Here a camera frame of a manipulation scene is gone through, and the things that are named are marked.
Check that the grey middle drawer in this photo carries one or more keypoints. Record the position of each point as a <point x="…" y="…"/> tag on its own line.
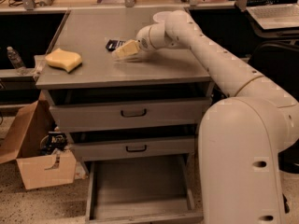
<point x="134" y="143"/>

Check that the yellow sponge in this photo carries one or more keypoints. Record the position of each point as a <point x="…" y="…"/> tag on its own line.
<point x="63" y="59"/>

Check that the white ceramic bowl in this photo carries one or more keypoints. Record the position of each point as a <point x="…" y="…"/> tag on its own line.
<point x="160" y="17"/>

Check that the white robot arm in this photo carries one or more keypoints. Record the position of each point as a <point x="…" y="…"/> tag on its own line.
<point x="240" y="136"/>

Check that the grey bottom drawer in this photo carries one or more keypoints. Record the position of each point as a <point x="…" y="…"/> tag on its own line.
<point x="148" y="190"/>

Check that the brown cardboard box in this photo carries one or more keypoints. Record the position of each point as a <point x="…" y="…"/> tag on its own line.
<point x="32" y="123"/>

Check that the dark snack bag in box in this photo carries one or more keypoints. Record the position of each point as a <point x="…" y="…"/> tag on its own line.
<point x="52" y="141"/>

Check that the grey top drawer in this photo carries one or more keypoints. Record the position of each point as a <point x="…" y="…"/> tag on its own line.
<point x="113" y="108"/>

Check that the grey drawer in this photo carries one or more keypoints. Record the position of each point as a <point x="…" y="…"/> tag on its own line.
<point x="134" y="143"/>
<point x="148" y="190"/>
<point x="113" y="108"/>

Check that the black office chair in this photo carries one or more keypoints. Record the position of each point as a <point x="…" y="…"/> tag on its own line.
<point x="280" y="62"/>

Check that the grey drawer cabinet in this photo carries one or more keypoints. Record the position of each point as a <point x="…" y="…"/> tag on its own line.
<point x="86" y="31"/>

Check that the silver laptop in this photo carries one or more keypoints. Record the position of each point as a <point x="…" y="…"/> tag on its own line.
<point x="274" y="14"/>

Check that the dark blue rxbar wrapper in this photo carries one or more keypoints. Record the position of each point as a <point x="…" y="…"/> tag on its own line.
<point x="113" y="44"/>

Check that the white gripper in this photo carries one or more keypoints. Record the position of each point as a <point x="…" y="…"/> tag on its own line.
<point x="143" y="41"/>

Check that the clear plastic water bottle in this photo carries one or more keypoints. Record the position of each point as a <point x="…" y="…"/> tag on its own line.
<point x="16" y="61"/>

